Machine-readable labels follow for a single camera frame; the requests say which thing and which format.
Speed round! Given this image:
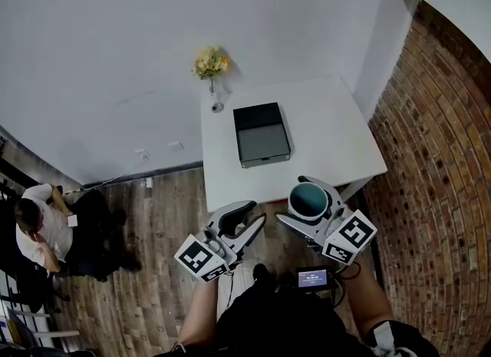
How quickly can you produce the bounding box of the white wall cable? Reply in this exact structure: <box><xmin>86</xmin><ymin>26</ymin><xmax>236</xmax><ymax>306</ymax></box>
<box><xmin>82</xmin><ymin>157</ymin><xmax>147</xmax><ymax>190</ymax></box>

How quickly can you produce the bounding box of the white cup with teal inside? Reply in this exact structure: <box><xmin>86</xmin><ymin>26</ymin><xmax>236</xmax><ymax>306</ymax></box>
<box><xmin>288</xmin><ymin>182</ymin><xmax>331</xmax><ymax>221</ymax></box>

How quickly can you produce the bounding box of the person's black clothing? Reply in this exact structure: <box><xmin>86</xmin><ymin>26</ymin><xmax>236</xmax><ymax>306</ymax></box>
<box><xmin>153</xmin><ymin>282</ymin><xmax>442</xmax><ymax>357</ymax></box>

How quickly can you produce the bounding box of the small black screen device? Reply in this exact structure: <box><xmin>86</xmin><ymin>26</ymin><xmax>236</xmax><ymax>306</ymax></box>
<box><xmin>295</xmin><ymin>266</ymin><xmax>334</xmax><ymax>291</ymax></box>

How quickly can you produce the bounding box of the person's right forearm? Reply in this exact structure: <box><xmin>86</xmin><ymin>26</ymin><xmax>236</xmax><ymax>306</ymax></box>
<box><xmin>341</xmin><ymin>259</ymin><xmax>396</xmax><ymax>339</ymax></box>

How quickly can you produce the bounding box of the person's left forearm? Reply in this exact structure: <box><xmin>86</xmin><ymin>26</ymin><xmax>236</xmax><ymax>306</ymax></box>
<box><xmin>178</xmin><ymin>278</ymin><xmax>219</xmax><ymax>349</ymax></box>

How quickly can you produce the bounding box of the white table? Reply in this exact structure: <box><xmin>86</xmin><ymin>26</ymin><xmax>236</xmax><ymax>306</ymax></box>
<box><xmin>200</xmin><ymin>74</ymin><xmax>388</xmax><ymax>213</ymax></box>

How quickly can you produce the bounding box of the clear glass vase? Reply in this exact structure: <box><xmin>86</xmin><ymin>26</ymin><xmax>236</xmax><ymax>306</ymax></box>
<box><xmin>208</xmin><ymin>78</ymin><xmax>226</xmax><ymax>114</ymax></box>

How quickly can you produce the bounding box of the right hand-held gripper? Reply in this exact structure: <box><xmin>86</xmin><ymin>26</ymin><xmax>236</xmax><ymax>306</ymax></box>
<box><xmin>275</xmin><ymin>175</ymin><xmax>378</xmax><ymax>266</ymax></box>

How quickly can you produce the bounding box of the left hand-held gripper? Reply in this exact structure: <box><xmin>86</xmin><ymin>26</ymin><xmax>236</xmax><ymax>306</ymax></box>
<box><xmin>174</xmin><ymin>200</ymin><xmax>267</xmax><ymax>283</ymax></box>

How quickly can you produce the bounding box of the yellow flower bouquet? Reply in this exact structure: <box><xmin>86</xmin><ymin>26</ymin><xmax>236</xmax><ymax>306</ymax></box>
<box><xmin>192</xmin><ymin>45</ymin><xmax>232</xmax><ymax>81</ymax></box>

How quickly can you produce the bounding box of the black tray box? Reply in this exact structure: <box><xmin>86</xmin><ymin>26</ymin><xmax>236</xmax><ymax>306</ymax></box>
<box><xmin>232</xmin><ymin>101</ymin><xmax>292</xmax><ymax>170</ymax></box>

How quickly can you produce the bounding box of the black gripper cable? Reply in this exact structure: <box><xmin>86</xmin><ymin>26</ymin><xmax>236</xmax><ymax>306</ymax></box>
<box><xmin>224</xmin><ymin>270</ymin><xmax>237</xmax><ymax>310</ymax></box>
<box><xmin>329</xmin><ymin>261</ymin><xmax>361</xmax><ymax>309</ymax></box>

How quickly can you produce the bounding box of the white arm strap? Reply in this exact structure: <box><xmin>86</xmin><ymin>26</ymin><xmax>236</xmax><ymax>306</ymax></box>
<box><xmin>370</xmin><ymin>320</ymin><xmax>400</xmax><ymax>357</ymax></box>

